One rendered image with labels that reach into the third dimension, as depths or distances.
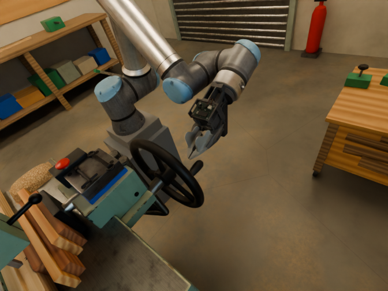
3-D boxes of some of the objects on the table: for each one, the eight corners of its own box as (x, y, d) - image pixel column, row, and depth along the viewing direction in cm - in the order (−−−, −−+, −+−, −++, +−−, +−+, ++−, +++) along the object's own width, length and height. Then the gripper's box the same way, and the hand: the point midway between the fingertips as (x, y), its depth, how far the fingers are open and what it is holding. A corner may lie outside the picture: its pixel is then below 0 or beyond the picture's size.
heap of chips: (59, 171, 60) (52, 165, 58) (17, 204, 54) (8, 199, 52) (48, 161, 65) (41, 155, 63) (8, 190, 59) (0, 185, 57)
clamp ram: (108, 206, 47) (86, 186, 41) (81, 234, 44) (52, 216, 37) (89, 189, 52) (67, 169, 46) (64, 213, 49) (36, 194, 42)
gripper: (204, 79, 56) (165, 143, 52) (233, 84, 51) (192, 156, 47) (214, 97, 63) (180, 156, 59) (240, 104, 58) (205, 167, 54)
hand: (192, 155), depth 56 cm, fingers closed
